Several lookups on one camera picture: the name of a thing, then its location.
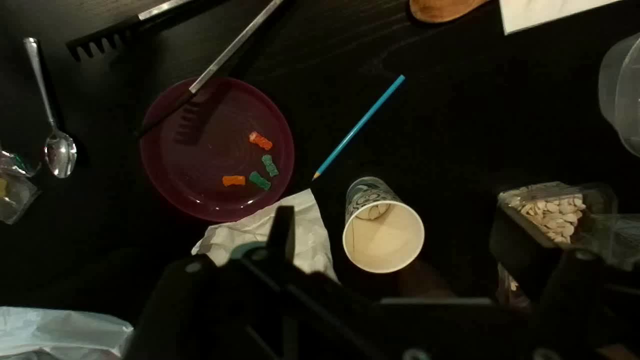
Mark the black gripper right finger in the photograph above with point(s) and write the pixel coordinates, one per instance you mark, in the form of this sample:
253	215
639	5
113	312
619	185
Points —
587	301

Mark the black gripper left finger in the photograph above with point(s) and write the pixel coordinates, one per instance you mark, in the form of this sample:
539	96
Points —
200	301

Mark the clear plastic container bowl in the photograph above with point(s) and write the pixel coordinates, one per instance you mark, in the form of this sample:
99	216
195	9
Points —
623	86

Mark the clear bag of nuts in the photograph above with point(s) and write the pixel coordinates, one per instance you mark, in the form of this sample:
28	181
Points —
552	213

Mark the orange candy piece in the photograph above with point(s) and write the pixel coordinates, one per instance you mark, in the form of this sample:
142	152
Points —
233	181
261	141

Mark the crumpled white tissue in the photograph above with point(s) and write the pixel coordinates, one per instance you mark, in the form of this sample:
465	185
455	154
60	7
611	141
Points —
311	231

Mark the green candy piece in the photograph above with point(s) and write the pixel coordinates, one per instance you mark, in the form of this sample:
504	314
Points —
258	181
268	164

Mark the maroon plastic plate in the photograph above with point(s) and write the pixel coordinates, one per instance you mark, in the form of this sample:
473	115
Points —
213	160

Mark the white trash bag liner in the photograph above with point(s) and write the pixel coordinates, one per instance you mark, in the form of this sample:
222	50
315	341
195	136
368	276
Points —
60	333

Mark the patterned paper cup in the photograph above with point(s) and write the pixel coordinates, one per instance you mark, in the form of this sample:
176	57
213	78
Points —
382	233

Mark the metal spoon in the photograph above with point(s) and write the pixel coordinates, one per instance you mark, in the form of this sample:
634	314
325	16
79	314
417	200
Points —
59	151

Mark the blue pencil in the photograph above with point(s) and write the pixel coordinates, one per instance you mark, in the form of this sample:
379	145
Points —
361	127

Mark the flat white napkin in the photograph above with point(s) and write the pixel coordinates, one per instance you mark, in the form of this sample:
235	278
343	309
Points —
546	12

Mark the wooden spoon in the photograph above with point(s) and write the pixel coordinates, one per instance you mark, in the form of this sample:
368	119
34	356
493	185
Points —
442	9

